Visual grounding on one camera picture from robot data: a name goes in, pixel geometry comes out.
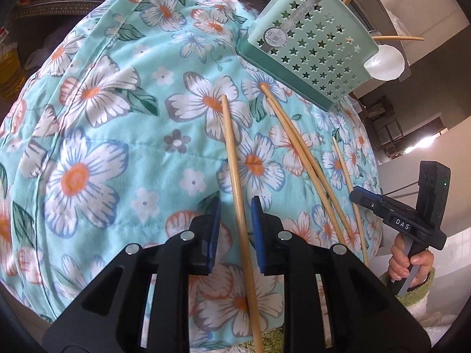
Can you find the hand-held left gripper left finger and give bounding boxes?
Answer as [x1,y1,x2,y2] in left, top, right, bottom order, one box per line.
[42,195,223,353]

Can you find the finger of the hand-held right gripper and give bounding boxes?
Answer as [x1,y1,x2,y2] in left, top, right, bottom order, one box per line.
[349,187,385,213]

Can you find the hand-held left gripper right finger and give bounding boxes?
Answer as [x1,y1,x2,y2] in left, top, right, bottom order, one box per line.
[251,197,431,353]

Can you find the white soup spoon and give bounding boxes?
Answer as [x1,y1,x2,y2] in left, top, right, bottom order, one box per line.
[365,44,406,82]

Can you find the green perforated utensil holder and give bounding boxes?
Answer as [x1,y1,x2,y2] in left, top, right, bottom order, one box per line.
[235,0,380,111]

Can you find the person's right forearm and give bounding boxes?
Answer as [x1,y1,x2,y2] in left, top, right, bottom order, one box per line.
[382,268,455,339]

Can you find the person's right hand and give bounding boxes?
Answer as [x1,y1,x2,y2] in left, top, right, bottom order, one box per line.
[389,233,433,284]

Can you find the dark stacked crates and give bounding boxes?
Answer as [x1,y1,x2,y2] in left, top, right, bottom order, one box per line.
[362,96,406,159]

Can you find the green fuzzy robe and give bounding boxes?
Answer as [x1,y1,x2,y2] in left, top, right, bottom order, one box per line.
[206,320,295,353]

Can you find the floral turquoise blanket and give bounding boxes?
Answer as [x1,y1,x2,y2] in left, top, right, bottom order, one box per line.
[0,0,385,353]

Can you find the cooking oil bottle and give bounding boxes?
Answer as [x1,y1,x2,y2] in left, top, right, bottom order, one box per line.
[0,42,29,101]

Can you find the metal storage shelf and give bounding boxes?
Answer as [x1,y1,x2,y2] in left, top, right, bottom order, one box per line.
[6,0,105,20]

